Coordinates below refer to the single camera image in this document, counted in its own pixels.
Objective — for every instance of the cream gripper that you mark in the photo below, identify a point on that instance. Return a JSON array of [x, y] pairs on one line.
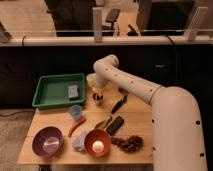
[[99, 91]]

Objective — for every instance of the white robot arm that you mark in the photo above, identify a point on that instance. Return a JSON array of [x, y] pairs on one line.
[[178, 140]]

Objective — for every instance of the small metal cup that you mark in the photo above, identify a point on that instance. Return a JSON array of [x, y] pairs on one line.
[[97, 99]]

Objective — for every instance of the white paper cup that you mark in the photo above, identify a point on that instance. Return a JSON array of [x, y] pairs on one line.
[[91, 81]]

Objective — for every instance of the blue plastic cup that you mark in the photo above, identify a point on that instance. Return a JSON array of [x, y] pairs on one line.
[[75, 111]]

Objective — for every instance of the blue sponge in tray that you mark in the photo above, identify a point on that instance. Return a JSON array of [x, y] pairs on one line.
[[73, 92]]

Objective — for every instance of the red chili pepper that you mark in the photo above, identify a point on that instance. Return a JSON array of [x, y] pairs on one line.
[[76, 124]]

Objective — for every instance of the wooden table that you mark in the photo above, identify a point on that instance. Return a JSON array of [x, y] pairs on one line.
[[137, 121]]

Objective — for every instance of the black rectangular block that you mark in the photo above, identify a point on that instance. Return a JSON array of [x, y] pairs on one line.
[[115, 125]]

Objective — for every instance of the red bowl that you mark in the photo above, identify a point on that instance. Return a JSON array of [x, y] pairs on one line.
[[97, 135]]

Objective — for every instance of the green plastic tray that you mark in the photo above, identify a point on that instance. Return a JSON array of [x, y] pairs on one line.
[[52, 91]]

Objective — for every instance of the white egg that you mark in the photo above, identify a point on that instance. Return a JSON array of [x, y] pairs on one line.
[[98, 146]]

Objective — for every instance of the light blue crumpled cloth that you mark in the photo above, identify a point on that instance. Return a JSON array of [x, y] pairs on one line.
[[78, 143]]

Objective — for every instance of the bunch of dark grapes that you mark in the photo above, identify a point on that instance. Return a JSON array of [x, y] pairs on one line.
[[128, 145]]

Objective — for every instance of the purple bowl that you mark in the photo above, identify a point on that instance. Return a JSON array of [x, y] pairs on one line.
[[47, 142]]

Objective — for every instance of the black handled brush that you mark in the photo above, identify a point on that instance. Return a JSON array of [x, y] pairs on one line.
[[121, 101]]

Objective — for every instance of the yellow handled tool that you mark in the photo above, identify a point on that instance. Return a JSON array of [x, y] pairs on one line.
[[103, 124]]

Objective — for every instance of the white horizontal rail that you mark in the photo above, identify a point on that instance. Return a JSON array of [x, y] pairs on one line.
[[106, 41]]

